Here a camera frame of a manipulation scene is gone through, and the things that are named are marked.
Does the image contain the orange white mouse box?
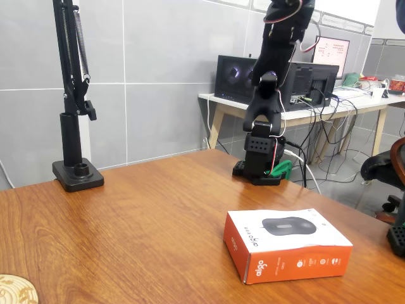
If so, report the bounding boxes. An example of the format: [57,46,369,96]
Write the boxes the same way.
[223,208,354,285]

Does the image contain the dark blue sleeved forearm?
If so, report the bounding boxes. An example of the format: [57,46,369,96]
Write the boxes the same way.
[395,0,405,35]

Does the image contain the green table clamp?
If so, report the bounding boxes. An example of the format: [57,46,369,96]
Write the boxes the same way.
[265,160,294,181]

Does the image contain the black computer case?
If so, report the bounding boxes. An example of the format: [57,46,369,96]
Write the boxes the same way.
[214,55,340,112]

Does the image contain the black desk clamp base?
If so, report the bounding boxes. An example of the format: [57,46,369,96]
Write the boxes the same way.
[52,111,105,193]

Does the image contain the white papers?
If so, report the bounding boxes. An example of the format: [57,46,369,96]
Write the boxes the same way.
[332,87,365,98]

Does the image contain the computer monitor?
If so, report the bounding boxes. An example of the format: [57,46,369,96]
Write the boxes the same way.
[311,35,351,80]

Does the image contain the green cap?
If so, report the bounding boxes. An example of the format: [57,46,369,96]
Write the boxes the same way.
[343,72,363,88]

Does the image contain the black office chair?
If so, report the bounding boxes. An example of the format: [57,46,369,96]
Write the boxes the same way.
[360,137,405,222]

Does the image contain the red jar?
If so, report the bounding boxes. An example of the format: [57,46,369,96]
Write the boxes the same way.
[389,75,405,94]

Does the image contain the round wooden coaster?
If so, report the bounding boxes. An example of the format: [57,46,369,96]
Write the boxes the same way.
[0,274,39,304]

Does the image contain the red white servo cable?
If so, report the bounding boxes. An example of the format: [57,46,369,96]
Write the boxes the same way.
[264,0,321,175]

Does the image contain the black power cable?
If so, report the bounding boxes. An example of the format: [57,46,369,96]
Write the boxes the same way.
[284,141,309,189]

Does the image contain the white usb cable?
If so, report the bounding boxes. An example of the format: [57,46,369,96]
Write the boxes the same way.
[283,150,323,196]

